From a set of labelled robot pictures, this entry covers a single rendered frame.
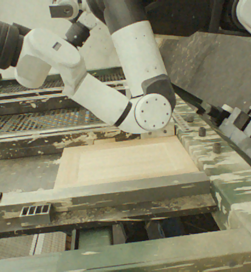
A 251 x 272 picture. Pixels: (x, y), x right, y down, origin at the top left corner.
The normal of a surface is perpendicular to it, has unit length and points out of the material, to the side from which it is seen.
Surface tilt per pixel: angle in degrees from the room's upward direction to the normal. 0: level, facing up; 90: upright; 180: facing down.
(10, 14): 90
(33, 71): 105
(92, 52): 90
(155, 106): 90
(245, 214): 56
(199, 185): 90
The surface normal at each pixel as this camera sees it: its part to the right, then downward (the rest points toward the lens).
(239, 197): -0.09, -0.92
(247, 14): 0.08, 0.37
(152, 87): 0.24, 0.07
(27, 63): 0.04, 0.85
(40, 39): 0.51, -0.47
